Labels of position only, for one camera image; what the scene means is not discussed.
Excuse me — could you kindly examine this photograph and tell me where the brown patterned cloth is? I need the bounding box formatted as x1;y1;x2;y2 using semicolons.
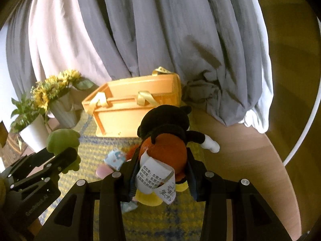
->
0;131;28;163

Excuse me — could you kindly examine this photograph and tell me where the pale pink curtain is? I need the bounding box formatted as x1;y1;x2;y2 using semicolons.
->
29;0;113;81

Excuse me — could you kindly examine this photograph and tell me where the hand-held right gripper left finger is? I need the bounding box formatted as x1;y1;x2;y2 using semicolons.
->
38;150;141;241

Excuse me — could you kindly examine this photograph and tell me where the white sheer curtain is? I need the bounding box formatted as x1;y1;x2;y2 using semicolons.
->
241;0;274;134

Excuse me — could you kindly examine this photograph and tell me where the green plush toy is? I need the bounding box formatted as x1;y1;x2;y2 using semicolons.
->
46;129;82;174

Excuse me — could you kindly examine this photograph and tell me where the green leafy plant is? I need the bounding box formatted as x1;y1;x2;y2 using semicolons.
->
10;93;51;134

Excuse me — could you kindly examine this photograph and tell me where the pale ribbed vase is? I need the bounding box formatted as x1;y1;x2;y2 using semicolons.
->
49;90;79;128

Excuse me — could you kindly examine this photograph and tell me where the yellow checked blanket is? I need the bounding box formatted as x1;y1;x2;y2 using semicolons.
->
39;110;208;241

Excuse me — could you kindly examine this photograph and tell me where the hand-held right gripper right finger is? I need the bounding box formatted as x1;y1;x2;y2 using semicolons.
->
187;150;294;241

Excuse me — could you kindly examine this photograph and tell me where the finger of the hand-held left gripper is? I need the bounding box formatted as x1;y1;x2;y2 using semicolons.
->
0;147;54;184
9;147;78;194

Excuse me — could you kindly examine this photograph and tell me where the pink soft toy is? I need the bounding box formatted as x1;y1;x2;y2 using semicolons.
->
96;164;115;180

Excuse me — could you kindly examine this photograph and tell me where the sunflower bouquet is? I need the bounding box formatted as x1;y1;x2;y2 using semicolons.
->
30;69;96;111

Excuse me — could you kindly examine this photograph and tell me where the grey curtain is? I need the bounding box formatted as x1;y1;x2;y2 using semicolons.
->
75;0;267;128
5;0;38;103

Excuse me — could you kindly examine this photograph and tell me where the black and orange plush toy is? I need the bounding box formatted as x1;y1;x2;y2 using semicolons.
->
122;105;220;206

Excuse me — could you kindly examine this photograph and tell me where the orange plastic crate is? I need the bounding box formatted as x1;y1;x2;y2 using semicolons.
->
81;66;182;138

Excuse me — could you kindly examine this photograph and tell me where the white plant pot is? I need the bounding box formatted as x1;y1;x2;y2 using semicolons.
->
19;115;52;153

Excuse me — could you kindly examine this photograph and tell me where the light blue printed plush toy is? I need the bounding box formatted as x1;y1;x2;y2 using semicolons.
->
104;149;138;214

